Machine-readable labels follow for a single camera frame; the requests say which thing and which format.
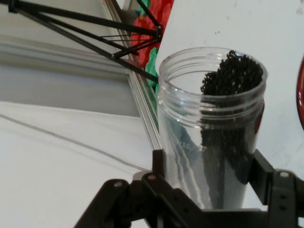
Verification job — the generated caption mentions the green studded foam block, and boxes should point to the green studded foam block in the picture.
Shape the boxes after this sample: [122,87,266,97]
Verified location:
[144,46,160,95]
[136,0,152,14]

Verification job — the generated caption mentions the aluminium rail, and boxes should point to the aluminium rail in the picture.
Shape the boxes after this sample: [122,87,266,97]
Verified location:
[99,0,163,151]

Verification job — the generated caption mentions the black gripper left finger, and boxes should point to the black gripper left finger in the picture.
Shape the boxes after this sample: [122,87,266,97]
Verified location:
[73,149,203,228]

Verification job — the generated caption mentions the black tripod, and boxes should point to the black tripod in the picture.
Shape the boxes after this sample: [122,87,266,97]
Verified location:
[8,0,165,84]

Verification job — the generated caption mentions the red bowl with black seeds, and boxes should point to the red bowl with black seeds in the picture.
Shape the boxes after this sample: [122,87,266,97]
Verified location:
[295,56,304,132]

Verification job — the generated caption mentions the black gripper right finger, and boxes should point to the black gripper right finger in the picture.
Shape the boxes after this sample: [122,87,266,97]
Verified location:
[247,148,304,228]

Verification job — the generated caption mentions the red studded foam blocks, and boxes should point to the red studded foam blocks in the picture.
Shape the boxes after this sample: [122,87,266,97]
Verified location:
[132,0,174,70]

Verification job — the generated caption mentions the clear jar with black seeds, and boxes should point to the clear jar with black seeds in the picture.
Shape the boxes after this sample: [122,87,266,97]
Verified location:
[156,47,267,211]

